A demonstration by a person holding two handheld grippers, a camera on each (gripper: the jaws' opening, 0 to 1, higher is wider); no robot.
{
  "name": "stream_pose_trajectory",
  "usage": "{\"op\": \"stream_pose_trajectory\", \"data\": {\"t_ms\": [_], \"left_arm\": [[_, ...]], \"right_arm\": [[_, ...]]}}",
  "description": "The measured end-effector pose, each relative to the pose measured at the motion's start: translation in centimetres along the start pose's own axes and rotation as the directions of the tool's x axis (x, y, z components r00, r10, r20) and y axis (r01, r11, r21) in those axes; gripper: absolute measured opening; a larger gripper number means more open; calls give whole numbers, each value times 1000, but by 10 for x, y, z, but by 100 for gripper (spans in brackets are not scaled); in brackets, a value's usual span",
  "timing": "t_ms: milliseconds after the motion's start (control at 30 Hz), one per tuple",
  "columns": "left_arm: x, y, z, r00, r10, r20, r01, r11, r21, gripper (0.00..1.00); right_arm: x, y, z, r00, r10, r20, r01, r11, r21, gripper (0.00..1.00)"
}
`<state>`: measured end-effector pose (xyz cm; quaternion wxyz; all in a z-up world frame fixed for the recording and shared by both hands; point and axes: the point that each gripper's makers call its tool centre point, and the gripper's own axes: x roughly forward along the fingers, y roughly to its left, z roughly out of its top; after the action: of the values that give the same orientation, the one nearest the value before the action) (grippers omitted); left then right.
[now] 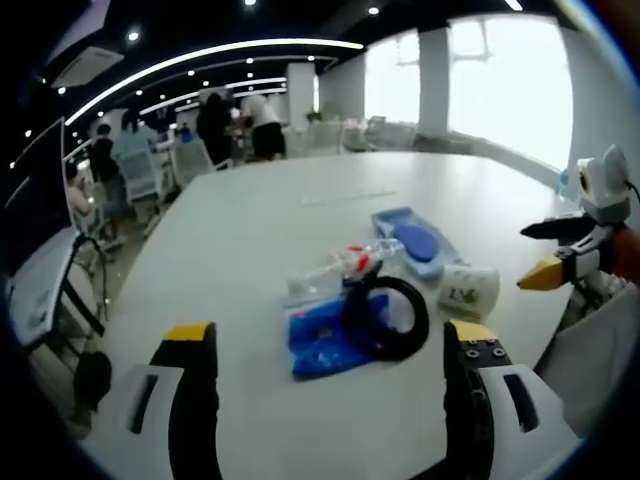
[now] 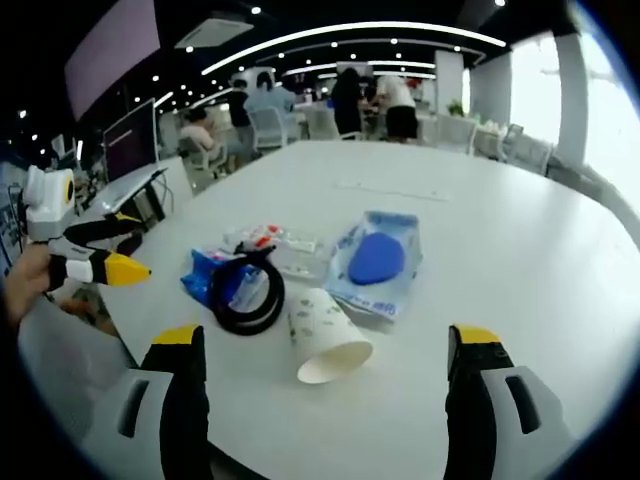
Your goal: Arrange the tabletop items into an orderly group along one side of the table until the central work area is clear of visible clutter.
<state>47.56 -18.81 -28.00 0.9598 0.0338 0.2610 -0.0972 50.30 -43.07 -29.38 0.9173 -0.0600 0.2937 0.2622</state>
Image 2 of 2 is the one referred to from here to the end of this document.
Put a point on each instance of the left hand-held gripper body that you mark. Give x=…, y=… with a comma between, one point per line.
x=47, y=200

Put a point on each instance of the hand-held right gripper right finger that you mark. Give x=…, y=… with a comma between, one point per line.
x=480, y=410

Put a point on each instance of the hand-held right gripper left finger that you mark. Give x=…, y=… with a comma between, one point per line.
x=185, y=400

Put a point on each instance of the blue plastic bag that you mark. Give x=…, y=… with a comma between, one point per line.
x=197, y=280

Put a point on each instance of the white paper cup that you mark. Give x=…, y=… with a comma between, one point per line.
x=325, y=335

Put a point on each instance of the blue wet wipes pack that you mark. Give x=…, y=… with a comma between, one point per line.
x=375, y=260

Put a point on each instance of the clear plastic box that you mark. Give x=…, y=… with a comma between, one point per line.
x=295, y=250

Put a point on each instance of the person's left hand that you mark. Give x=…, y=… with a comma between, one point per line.
x=25, y=280

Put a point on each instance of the computer monitor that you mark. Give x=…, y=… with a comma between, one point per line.
x=129, y=145

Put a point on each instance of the white round table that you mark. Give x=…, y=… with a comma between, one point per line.
x=450, y=260

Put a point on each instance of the green potted plant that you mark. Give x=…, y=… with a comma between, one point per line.
x=456, y=107

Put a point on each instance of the wall screen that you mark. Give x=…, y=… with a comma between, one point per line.
x=110, y=50

